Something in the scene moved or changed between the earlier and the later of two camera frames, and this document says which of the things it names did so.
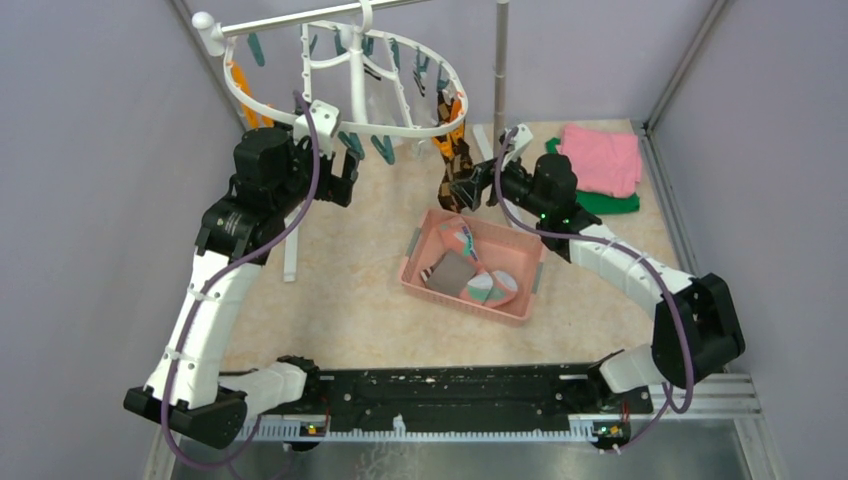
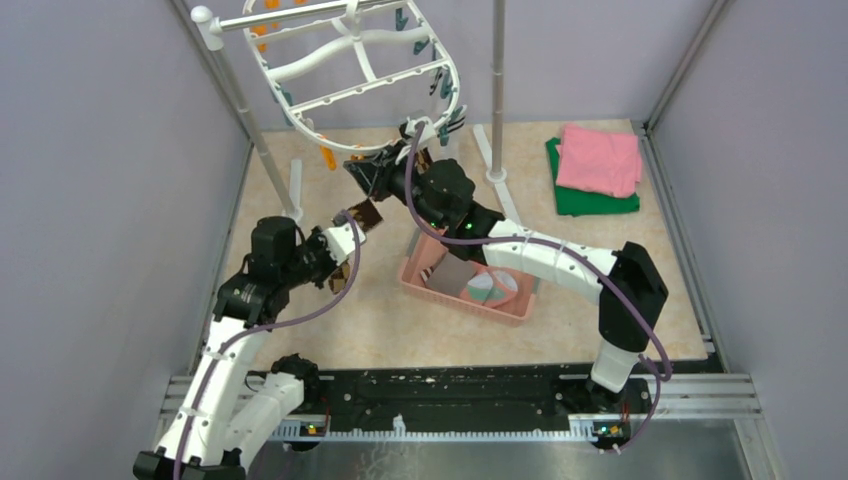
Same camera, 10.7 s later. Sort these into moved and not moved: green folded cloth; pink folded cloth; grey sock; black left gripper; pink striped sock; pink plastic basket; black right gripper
Moved: black left gripper; black right gripper
Not moved: grey sock; green folded cloth; pink folded cloth; pink plastic basket; pink striped sock
